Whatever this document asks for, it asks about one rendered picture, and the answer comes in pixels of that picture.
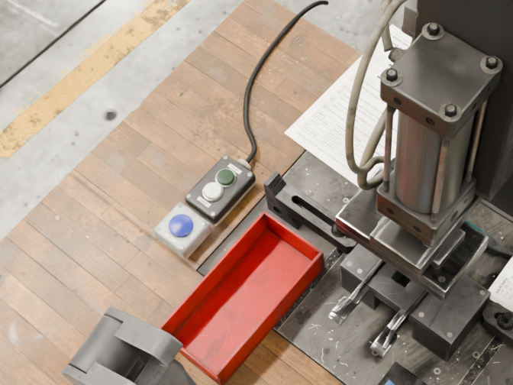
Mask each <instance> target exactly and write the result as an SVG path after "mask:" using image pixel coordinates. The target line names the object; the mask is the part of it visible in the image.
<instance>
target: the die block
mask: <svg viewBox="0 0 513 385"><path fill-rule="evenodd" d="M340 275H341V287H343V288H344V289H345V290H346V291H348V292H349V293H351V294H352V293H353V292H354V290H355V289H356V288H357V287H358V286H359V285H360V284H361V282H360V281H359V280H357V279H356V278H354V277H352V276H351V275H350V274H349V273H347V272H346V271H344V270H343V269H340ZM402 276H403V274H402V273H400V272H399V271H398V272H397V274H396V275H395V276H394V277H393V278H392V279H393V280H394V281H395V282H398V281H399V279H400V278H401V277H402ZM361 301H362V302H363V303H365V304H366V305H368V306H369V307H370V308H371V309H373V310H375V309H376V307H377V306H378V305H379V304H380V303H381V302H382V301H383V302H384V303H385V304H386V305H388V306H389V307H391V308H392V309H394V310H395V311H396V312H398V311H399V309H397V308H396V307H395V306H393V305H392V304H391V303H390V302H388V301H386V300H385V299H383V298H382V297H381V296H379V295H378V294H377V293H375V292H373V291H372V290H370V291H369V292H368V293H367V294H366V295H365V297H364V298H363V299H362V300H361ZM488 301H489V298H488V299H487V300H486V301H485V303H484V304H483V305H482V307H481V308H480V309H479V311H478V312H477V313H476V314H475V316H474V317H473V318H472V320H471V321H470V322H469V324H468V325H467V327H465V329H464V330H463V331H462V333H461V334H460V335H459V337H458V338H457V339H456V341H455V342H454V343H453V344H452V345H451V346H449V345H448V344H447V343H446V342H444V341H442V340H441V339H440V338H438V337H437V336H436V335H434V334H433V333H431V332H430V331H428V330H427V329H426V328H425V327H423V326H422V325H420V324H419V323H417V322H416V321H415V320H413V319H412V318H410V317H409V318H408V320H409V321H410V322H412V323H414V324H413V330H412V336H411V337H412V338H413V339H414V340H416V341H417V342H419V343H420V344H422V345H423V346H425V347H426V348H427V349H428V350H430V351H431V352H433V353H434V354H436V355H437V356H438V357H439V358H441V359H442V360H444V361H446V362H448V361H449V359H450V358H451V357H452V355H453V354H454V352H455V351H456V350H457V349H458V347H459V346H460V345H461V344H462V342H463V341H464V339H465V338H466V337H467V335H468V334H469V333H470V332H471V331H472V329H473V328H474V327H475V325H476V324H477V322H478V321H479V320H480V319H481V316H482V312H483V311H484V309H485V308H486V307H487V304H488Z"/></svg>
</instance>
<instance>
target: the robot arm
mask: <svg viewBox="0 0 513 385"><path fill-rule="evenodd" d="M182 346H183V344H182V343H181V342H180V341H179V340H177V339H176V338H175V337H173V336H172V335H171V334H170V333H168V332H165V331H164V330H162V329H160V328H157V327H156V326H154V325H151V324H149V323H147V322H145V321H143V320H140V319H138V318H136V317H134V316H132V315H129V314H127V313H126V312H123V311H121V310H119V309H116V308H115V307H111V306H109V307H108V309H107V310H106V312H105V313H104V315H103V316H102V318H101V319H100V321H99V322H98V324H97V325H96V326H95V327H94V329H93V330H92V332H91V333H90V334H89V336H88V338H87V339H86V340H85V341H84V342H83V344H82V346H81V347H80V348H79V350H78V351H77V352H76V353H75V355H74V356H73V358H72V359H71V361H70V362H69V363H68V365H66V366H65V368H64V369H63V371H62V372H61V373H62V375H63V376H64V377H65V378H67V379H68V380H69V381H70V382H72V383H73V384H74V385H198V384H197V383H196V382H195V381H194V380H193V379H192V378H191V377H190V376H189V374H188V373H187V372H186V370H185V368H184V366H183V365H182V364H181V363H180V362H179V361H177V360H176V359H175V356H176V355H177V354H178V353H179V351H180V349H181V348H182Z"/></svg>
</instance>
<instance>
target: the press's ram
mask: <svg viewBox="0 0 513 385"><path fill-rule="evenodd" d="M380 185H381V184H380ZM380 185H379V186H380ZM379 186H377V187H376V188H374V189H371V190H363V189H361V188H359V190H358V191H357V192H356V193H355V194H354V196H353V197H352V198H351V199H350V200H349V202H348V203H347V204H346V205H345V206H344V207H343V208H342V209H341V210H340V211H339V213H338V214H337V215H336V216H335V218H336V228H337V229H338V230H340V231H342V232H343V233H344V234H345V235H347V236H348V237H350V238H352V239H353V240H354V241H355V242H357V243H358V244H360V245H362V246H363V247H364V248H365V249H367V250H368V251H370V252H372V253H373V254H375V255H376V256H377V257H379V258H380V259H381V260H383V261H385V262H386V263H387V264H389V265H390V266H391V267H393V268H395V269H396V270H397V271H399V272H400V273H402V274H403V275H405V276H406V277H407V278H409V279H410V280H412V281H413V282H415V283H416V284H418V285H419V286H420V287H422V288H423V289H425V290H427V291H428V292H429V293H430V294H432V295H433V296H435V297H437V298H438V299H439V300H440V301H442V302H444V301H445V300H446V298H447V297H448V296H449V295H450V294H451V292H452V291H453V290H454V288H455V287H456V286H457V284H458V283H459V282H460V281H461V280H462V279H463V277H464V276H465V275H466V273H467V272H468V271H469V269H470V268H471V267H472V265H474V263H475V262H476V261H477V259H478V258H479V257H480V255H481V254H482V253H483V251H484V250H485V249H486V246H487V244H488V240H489V236H487V235H485V234H483V233H482V232H481V231H479V230H478V229H476V228H474V227H473V226H472V225H470V224H468V223H467V222H465V221H466V220H467V218H468V217H469V216H470V214H471V213H472V212H473V210H474V209H475V208H476V207H477V205H478V204H480V202H481V201H482V200H483V199H482V198H481V197H479V196H478V195H476V194H475V193H474V196H473V202H472V204H471V205H469V206H467V207H466V208H465V209H464V210H463V212H462V213H461V214H460V216H459V217H458V218H457V220H456V221H455V222H454V223H453V224H452V225H451V226H450V228H449V229H448V230H447V232H446V233H445V234H444V235H443V237H442V238H441V239H440V243H439V245H437V246H436V247H427V246H425V245H424V244H423V242H422V240H421V239H419V238H417V237H416V236H414V235H413V234H412V233H410V232H409V231H407V230H405V229H404V228H403V227H401V226H400V225H398V224H396V223H395V222H394V221H392V220H391V219H389V218H387V217H386V216H381V215H379V214H378V213H377V211H376V190H377V189H378V187H379Z"/></svg>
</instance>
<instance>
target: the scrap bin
mask: <svg viewBox="0 0 513 385"><path fill-rule="evenodd" d="M323 269H324V253H323V252H322V251H321V250H319V249H318V248H316V247H315V246H314V245H313V244H311V243H310V242H308V241H306V240H305V239H304V238H303V237H301V236H300V235H298V234H297V233H295V232H294V231H293V230H292V229H290V228H288V227H287V226H286V225H284V224H283V223H281V222H280V221H279V220H277V219H276V218H274V217H273V216H271V215H270V214H269V213H268V212H266V211H263V212H262V213H261V215H260V216H259V217H258V218H257V219H256V220H255V221H254V222H253V224H252V225H251V226H250V227H249V228H248V229H247V230H246V231H245V232H244V233H243V234H242V235H241V236H240V237H239V239H238V240H237V241H236V242H235V243H234V244H233V245H232V247H231V248H230V249H229V250H228V251H227V252H226V253H225V254H224V256H223V257H222V258H221V259H220V260H219V261H218V262H217V263H216V264H215V265H214V266H213V267H212V268H211V269H210V271H209V272H208V273H207V274H206V275H205V276H204V277H203V278H202V280H201V281H200V282H199V283H198V284H197V285H196V286H195V288H194V289H193V290H192V291H191V292H190V293H189V294H188V296H187V297H186V298H185V299H184V300H183V301H182V302H181V303H180V304H179V305H178V306H177V307H176V308H175V309H174V310H173V312H172V313H171V314H170V315H169V316H168V317H167V318H166V320H165V321H164V322H163V323H162V324H161V325H160V326H159V328H160V329H162V330H164V331H165V332H168V333H170V334H171V335H172V336H173V337H175V338H176V339H177V340H179V341H180V342H181V343H182V344H183V346H182V348H181V349H180V351H179V353H180V354H182V355H183V356H184V357H186V358H187V359H188V360H190V361H191V362H192V363H193V364H194V365H195V366H196V367H198V368H199V369H200V370H202V371H203V372H204V373H205V374H207V375H208V376H209V377H210V378H211V379H212V380H214V381H215V382H216V383H217V384H219V385H225V384H226V383H227V382H228V380H229V379H230V378H231V377H232V376H233V374H234V373H235V372H236V371H237V369H238V368H239V367H240V366H241V365H242V363H243V362H245V360H246V359H247V358H248V357H249V356H250V355H251V353H252V352H253V351H254V350H255V349H256V347H257V346H258V345H259V344H260V342H261V341H262V340H263V339H264V338H265V337H266V336H267V335H268V334H269V332H270V331H271V330H272V329H273V327H274V326H275V325H276V324H277V323H278V321H279V320H280V319H281V318H282V317H283V316H284V315H285V314H286V313H287V311H288V310H289V309H290V308H291V307H292V305H293V304H294V303H295V302H296V300H297V299H298V298H299V297H300V296H301V295H302V294H303V293H304V291H305V290H306V289H307V288H308V287H309V286H310V284H311V283H312V282H313V281H314V280H315V278H316V277H317V276H318V274H319V273H320V272H321V271H322V270H323Z"/></svg>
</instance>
